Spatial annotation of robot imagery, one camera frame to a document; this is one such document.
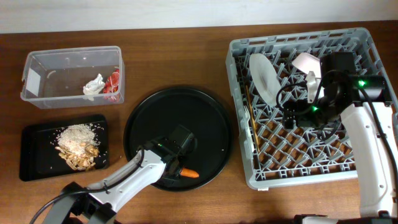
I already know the orange carrot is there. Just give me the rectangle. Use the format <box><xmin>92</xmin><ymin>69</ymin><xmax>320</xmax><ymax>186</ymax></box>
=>
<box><xmin>180</xmin><ymin>168</ymin><xmax>200</xmax><ymax>179</ymax></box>

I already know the wooden chopstick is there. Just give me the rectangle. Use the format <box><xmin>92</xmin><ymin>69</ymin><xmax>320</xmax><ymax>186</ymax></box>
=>
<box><xmin>244</xmin><ymin>85</ymin><xmax>261</xmax><ymax>154</ymax></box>

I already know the grey plate with food scraps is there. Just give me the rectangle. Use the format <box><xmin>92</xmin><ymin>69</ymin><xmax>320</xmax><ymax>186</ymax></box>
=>
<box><xmin>249</xmin><ymin>54</ymin><xmax>281</xmax><ymax>107</ymax></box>

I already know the white plastic fork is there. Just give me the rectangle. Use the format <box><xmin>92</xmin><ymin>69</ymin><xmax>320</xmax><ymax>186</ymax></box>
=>
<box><xmin>244</xmin><ymin>106</ymin><xmax>253</xmax><ymax>128</ymax></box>

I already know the pink bowl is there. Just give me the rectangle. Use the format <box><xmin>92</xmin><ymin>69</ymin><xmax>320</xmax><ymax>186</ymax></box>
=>
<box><xmin>292</xmin><ymin>52</ymin><xmax>322</xmax><ymax>78</ymax></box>

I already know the red snack wrapper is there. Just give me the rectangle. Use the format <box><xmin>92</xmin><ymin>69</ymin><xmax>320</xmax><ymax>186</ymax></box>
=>
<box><xmin>103</xmin><ymin>69</ymin><xmax>120</xmax><ymax>103</ymax></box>

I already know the brown walnut piece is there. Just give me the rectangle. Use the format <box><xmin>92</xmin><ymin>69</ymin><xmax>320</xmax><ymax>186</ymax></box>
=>
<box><xmin>85</xmin><ymin>144</ymin><xmax>100</xmax><ymax>157</ymax></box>

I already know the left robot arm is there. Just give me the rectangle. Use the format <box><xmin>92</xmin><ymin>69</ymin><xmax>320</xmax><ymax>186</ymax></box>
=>
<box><xmin>30</xmin><ymin>139</ymin><xmax>191</xmax><ymax>223</ymax></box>

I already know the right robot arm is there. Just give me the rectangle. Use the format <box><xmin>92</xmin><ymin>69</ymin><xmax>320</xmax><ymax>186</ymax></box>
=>
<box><xmin>278</xmin><ymin>70</ymin><xmax>397</xmax><ymax>223</ymax></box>

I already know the grey dishwasher rack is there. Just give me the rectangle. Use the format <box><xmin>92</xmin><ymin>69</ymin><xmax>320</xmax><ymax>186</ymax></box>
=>
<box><xmin>226</xmin><ymin>27</ymin><xmax>386</xmax><ymax>190</ymax></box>

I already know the clear plastic waste bin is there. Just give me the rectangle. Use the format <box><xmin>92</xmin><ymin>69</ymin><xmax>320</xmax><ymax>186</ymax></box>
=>
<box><xmin>20</xmin><ymin>46</ymin><xmax>125</xmax><ymax>109</ymax></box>

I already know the round black serving tray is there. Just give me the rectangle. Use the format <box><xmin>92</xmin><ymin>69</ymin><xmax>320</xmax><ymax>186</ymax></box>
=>
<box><xmin>123</xmin><ymin>87</ymin><xmax>234</xmax><ymax>192</ymax></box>

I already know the pile of rice and shells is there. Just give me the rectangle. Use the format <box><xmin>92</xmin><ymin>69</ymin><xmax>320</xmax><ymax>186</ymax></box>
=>
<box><xmin>53</xmin><ymin>123</ymin><xmax>104</xmax><ymax>171</ymax></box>

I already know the crumpled white tissue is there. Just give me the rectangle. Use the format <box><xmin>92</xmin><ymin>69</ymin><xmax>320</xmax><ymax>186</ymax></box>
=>
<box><xmin>83</xmin><ymin>73</ymin><xmax>105</xmax><ymax>101</ymax></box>

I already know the black rectangular tray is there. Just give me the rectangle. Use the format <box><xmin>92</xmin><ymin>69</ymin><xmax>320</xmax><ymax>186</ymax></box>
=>
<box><xmin>19</xmin><ymin>114</ymin><xmax>109</xmax><ymax>182</ymax></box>

